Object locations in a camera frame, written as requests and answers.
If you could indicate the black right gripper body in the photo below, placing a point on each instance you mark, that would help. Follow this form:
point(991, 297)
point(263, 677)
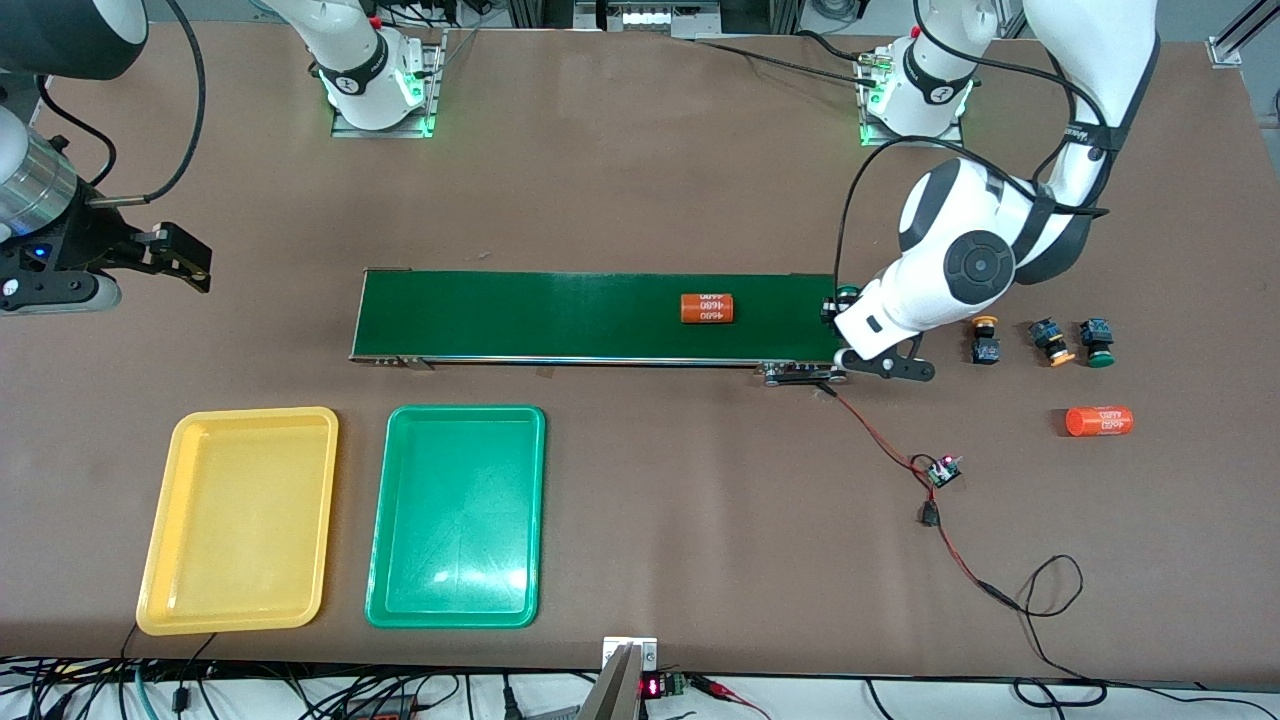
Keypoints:
point(82, 243)

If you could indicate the green mushroom push button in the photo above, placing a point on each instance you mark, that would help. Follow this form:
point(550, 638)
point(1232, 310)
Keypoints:
point(848, 292)
point(1097, 333)

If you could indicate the orange cylinder with white print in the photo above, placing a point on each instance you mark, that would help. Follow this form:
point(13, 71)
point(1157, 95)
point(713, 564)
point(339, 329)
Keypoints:
point(707, 309)
point(1098, 421)

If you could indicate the yellow mushroom push button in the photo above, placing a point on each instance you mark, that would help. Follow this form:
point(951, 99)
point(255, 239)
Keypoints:
point(1047, 333)
point(986, 350)

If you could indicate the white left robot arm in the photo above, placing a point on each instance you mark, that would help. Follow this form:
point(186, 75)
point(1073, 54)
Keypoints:
point(960, 270)

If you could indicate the small speed controller board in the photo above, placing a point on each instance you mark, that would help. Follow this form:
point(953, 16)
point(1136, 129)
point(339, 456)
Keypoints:
point(942, 472)

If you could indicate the green conveyor belt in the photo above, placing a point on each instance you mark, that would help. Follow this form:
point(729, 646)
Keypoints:
point(600, 315)

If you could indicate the yellow plastic tray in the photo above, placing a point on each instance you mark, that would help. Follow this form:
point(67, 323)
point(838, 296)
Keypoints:
point(240, 520)

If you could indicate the silver metal box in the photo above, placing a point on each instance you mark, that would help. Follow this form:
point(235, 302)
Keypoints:
point(660, 20)

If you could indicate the green plastic tray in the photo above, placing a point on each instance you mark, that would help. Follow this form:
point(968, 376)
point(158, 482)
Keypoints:
point(455, 520)

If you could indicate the red clip lead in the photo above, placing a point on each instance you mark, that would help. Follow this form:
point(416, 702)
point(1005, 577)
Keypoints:
point(725, 690)

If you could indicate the small red digit display module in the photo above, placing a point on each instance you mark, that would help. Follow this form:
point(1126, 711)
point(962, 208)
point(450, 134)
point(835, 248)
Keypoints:
point(652, 687)

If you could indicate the orange power strip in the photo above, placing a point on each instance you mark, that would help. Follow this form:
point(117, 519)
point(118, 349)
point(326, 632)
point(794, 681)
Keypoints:
point(385, 712)

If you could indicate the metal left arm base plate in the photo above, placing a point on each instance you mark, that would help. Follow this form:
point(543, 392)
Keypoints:
point(915, 143)

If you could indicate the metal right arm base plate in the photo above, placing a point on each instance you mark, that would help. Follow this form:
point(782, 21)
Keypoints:
point(380, 132)

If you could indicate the grey metal camera bracket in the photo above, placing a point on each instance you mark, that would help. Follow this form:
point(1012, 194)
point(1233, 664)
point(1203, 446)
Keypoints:
point(615, 690)

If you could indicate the aluminium frame profile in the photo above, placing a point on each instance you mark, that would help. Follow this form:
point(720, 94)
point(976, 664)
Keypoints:
point(1225, 52)

